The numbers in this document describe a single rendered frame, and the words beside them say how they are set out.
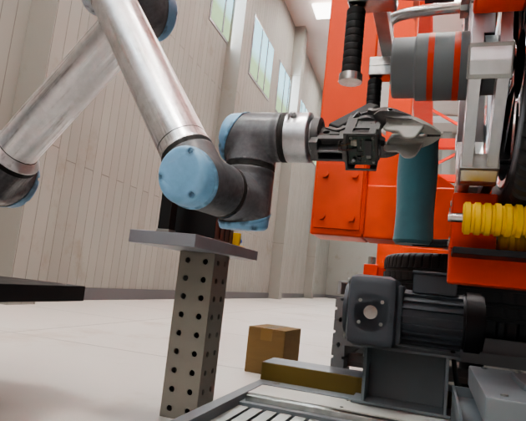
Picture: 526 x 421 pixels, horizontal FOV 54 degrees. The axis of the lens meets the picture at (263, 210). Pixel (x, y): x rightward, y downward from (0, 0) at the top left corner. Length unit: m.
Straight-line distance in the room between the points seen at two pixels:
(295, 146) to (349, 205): 0.69
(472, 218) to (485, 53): 0.27
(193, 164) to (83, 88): 0.60
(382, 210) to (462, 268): 0.55
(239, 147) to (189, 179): 0.17
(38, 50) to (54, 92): 3.20
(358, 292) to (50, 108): 0.87
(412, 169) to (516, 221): 0.32
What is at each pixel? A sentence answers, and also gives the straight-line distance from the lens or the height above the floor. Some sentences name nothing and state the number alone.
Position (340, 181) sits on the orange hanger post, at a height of 0.68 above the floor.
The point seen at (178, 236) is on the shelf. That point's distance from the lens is 1.16.
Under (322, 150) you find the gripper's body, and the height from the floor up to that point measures 0.59.
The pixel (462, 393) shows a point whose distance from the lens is 1.35.
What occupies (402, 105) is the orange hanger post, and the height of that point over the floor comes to 1.64.
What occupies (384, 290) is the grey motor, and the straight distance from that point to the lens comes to 1.31.
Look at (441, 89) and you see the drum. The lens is 1.14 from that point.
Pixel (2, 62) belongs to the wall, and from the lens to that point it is 4.46.
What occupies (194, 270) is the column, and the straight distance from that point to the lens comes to 1.35.
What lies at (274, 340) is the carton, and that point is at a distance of 2.10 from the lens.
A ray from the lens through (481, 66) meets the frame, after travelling 0.91.
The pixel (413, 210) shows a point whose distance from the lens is 1.18.
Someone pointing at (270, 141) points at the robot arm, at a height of 0.60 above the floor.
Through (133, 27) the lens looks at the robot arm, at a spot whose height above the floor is 0.79.
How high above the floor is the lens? 0.36
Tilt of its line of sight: 8 degrees up
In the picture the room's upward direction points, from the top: 6 degrees clockwise
